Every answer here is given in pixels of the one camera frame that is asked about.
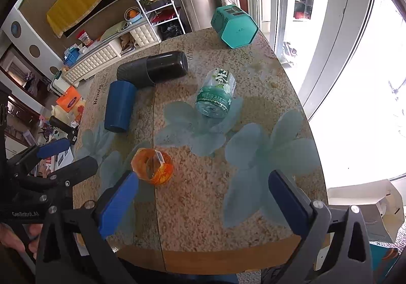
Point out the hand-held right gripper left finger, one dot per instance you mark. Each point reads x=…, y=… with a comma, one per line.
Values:
x=119, y=204

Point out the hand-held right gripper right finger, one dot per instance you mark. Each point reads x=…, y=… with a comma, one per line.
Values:
x=287, y=204

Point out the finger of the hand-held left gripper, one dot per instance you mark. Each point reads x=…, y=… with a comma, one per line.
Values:
x=52, y=148
x=79, y=169

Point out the orange translucent cup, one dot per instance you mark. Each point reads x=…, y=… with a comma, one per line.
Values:
x=154, y=169

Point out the dark blue cup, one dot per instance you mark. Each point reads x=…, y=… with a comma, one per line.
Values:
x=120, y=106

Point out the black tumbler cup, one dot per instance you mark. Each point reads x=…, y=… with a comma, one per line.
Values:
x=155, y=68

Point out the teal hexagonal cup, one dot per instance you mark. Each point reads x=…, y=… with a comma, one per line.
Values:
x=236, y=28

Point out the person's left hand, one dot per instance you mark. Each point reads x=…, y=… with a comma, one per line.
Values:
x=17, y=238

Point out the black flask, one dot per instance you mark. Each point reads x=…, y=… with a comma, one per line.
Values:
x=62, y=123

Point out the orange tissue box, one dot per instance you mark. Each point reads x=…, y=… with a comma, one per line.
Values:
x=68, y=100

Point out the dark wooden cabinet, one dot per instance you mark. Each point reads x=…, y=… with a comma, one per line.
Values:
x=16, y=77

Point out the open white cardboard box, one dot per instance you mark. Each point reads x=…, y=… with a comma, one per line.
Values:
x=371, y=204

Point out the blue package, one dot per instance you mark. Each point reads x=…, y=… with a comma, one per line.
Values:
x=71, y=55

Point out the white tufted cabinet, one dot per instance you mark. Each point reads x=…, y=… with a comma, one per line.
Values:
x=95, y=58

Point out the teal printed box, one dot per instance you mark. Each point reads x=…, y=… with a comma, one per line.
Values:
x=382, y=257

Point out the red lid snack jar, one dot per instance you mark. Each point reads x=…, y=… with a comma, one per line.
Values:
x=84, y=39

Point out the green plastic bottle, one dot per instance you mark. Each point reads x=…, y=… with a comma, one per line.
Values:
x=217, y=93

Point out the green cushion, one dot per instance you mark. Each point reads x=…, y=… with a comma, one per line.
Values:
x=114, y=29

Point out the blue bowl of oranges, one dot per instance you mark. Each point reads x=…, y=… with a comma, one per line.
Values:
x=132, y=16

